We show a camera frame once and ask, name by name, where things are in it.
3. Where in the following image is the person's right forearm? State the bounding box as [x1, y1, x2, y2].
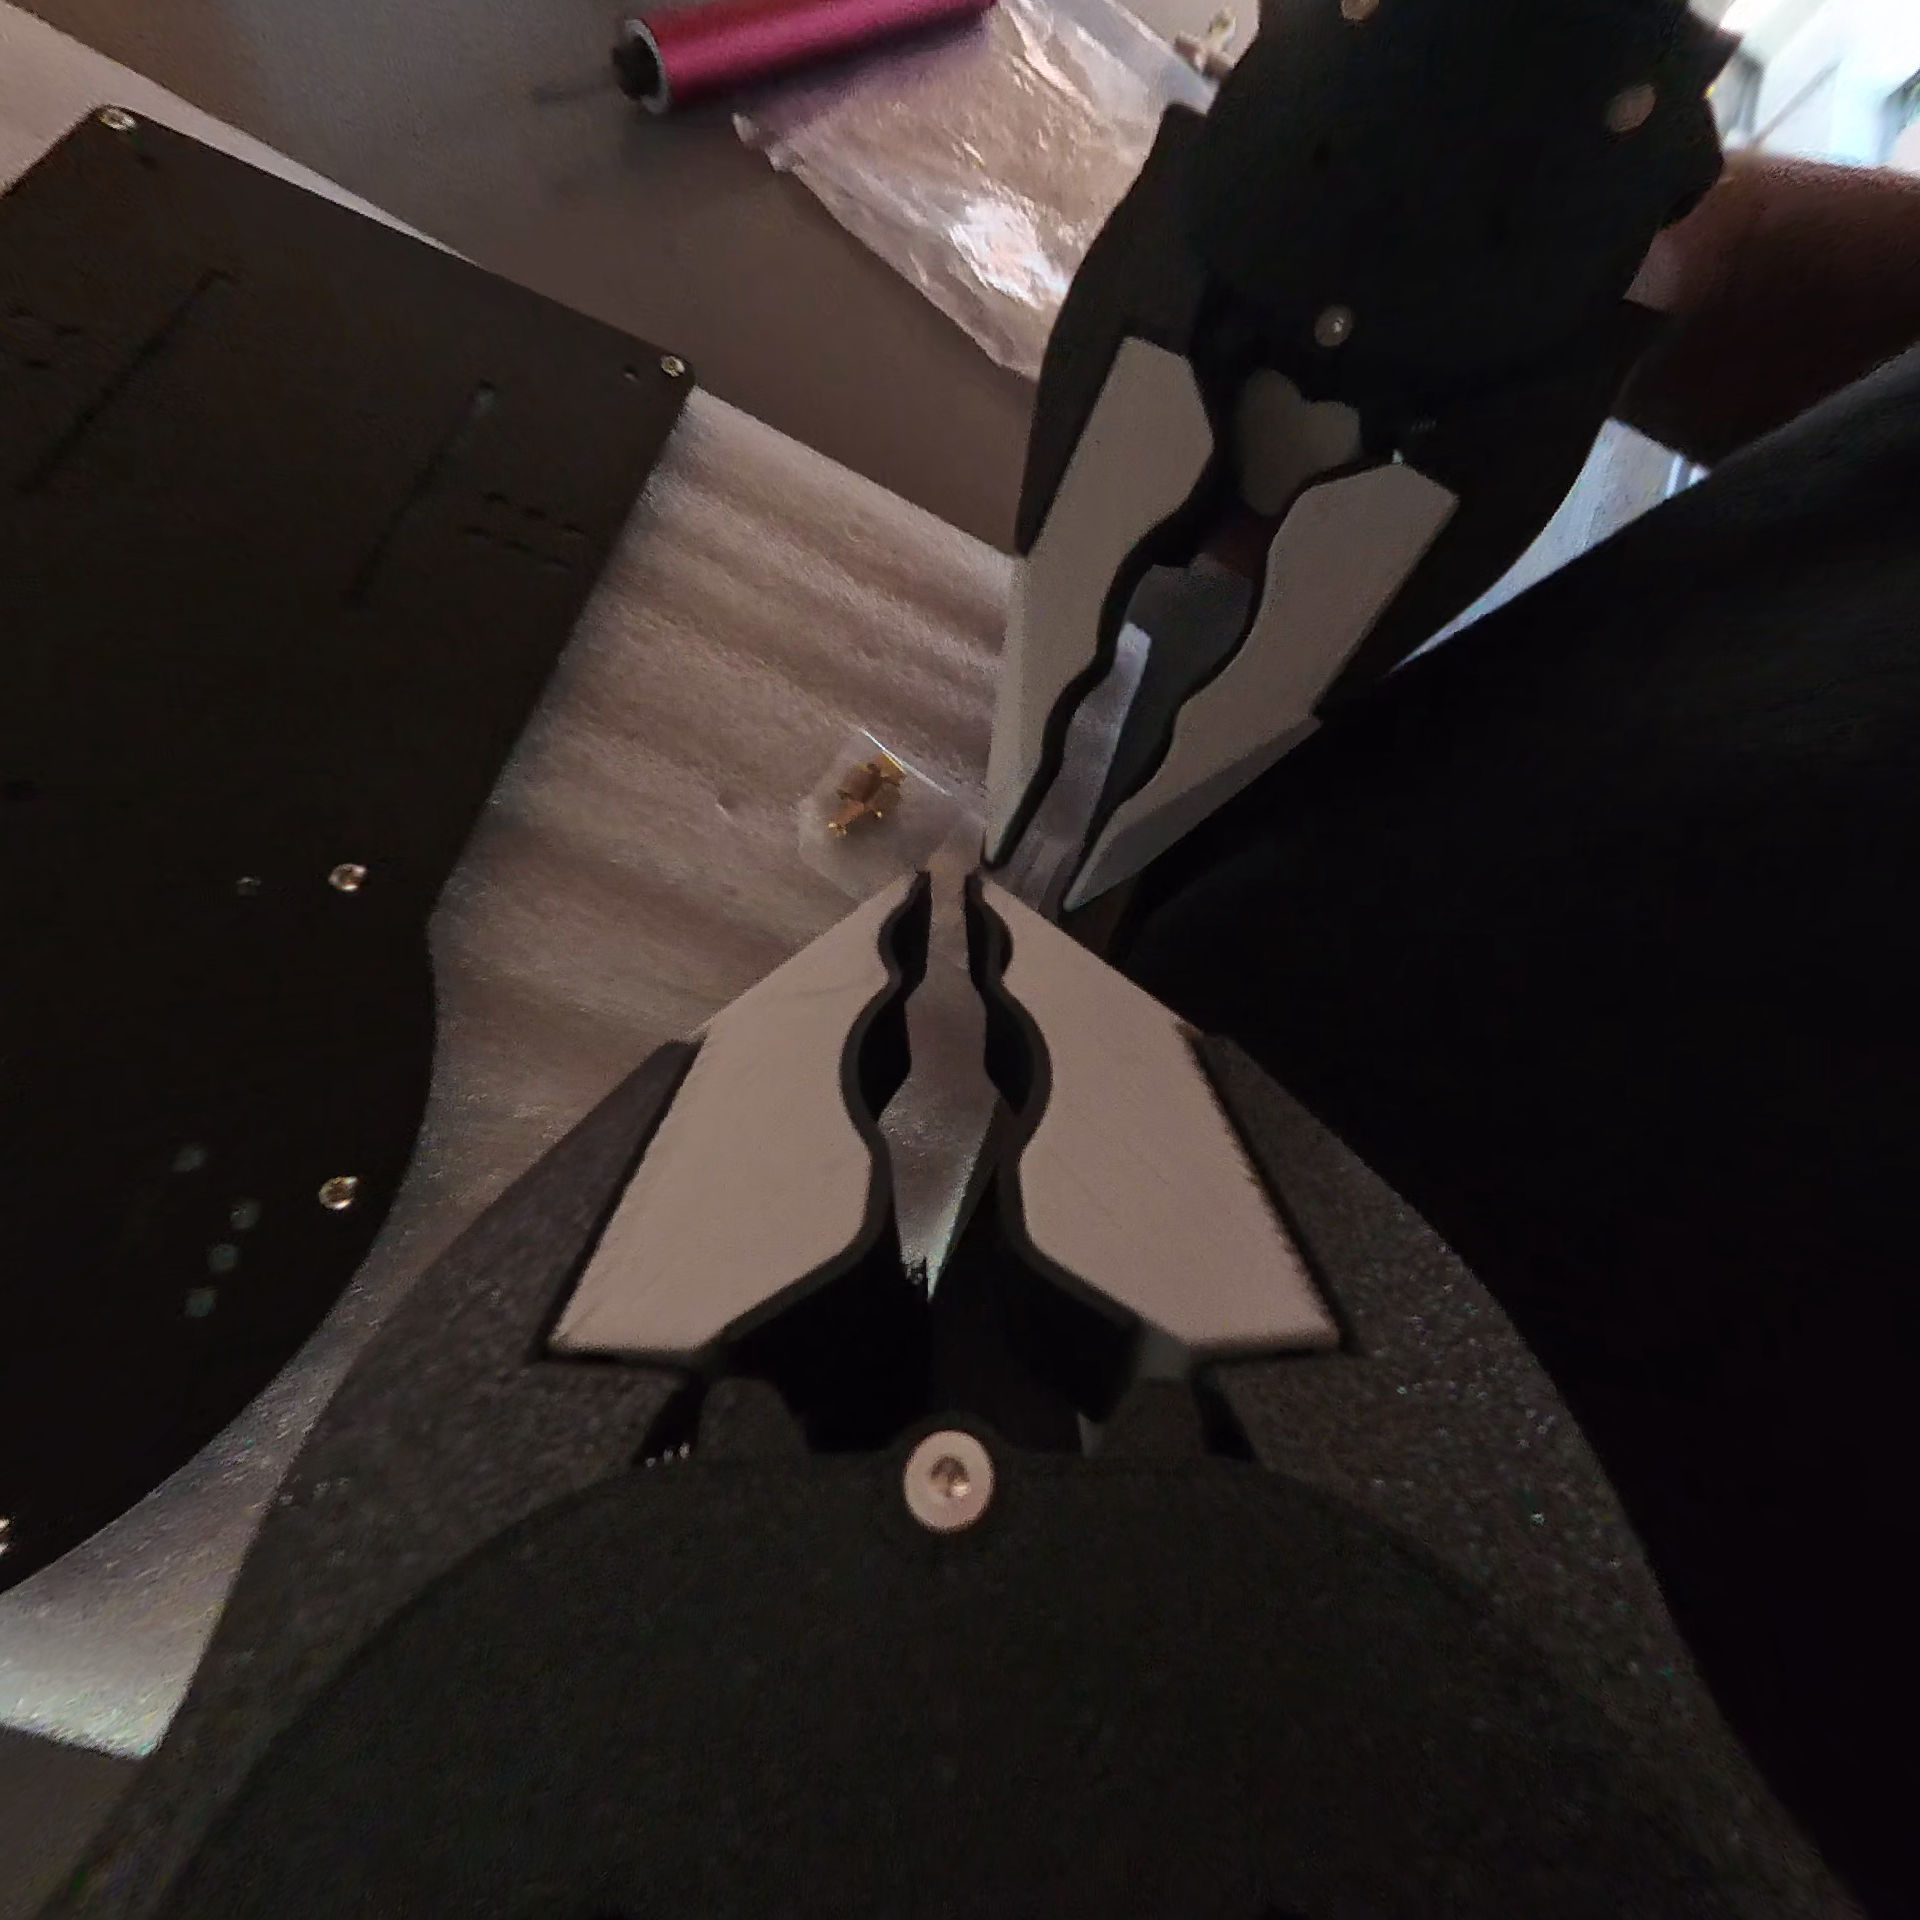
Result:
[1621, 151, 1920, 453]

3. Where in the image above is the person's black shirt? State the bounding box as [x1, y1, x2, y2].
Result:
[1122, 349, 1920, 1920]

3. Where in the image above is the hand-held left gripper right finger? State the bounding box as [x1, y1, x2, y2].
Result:
[968, 873, 1343, 1365]

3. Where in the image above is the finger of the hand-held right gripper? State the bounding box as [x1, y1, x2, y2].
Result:
[1063, 455, 1463, 912]
[978, 335, 1220, 876]

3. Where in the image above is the red metal tube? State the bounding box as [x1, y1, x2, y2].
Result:
[612, 0, 993, 116]

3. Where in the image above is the black metal base plate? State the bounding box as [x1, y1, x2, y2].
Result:
[0, 104, 696, 1596]

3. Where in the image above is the white foam sheet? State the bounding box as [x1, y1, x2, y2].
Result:
[0, 394, 1144, 1760]

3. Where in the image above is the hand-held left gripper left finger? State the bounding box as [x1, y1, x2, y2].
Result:
[548, 872, 934, 1365]

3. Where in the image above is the crumpled translucent plastic bag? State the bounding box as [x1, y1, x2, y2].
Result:
[732, 0, 1205, 380]

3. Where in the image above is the clear bag of brass standoffs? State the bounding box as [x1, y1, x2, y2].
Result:
[796, 728, 1085, 935]

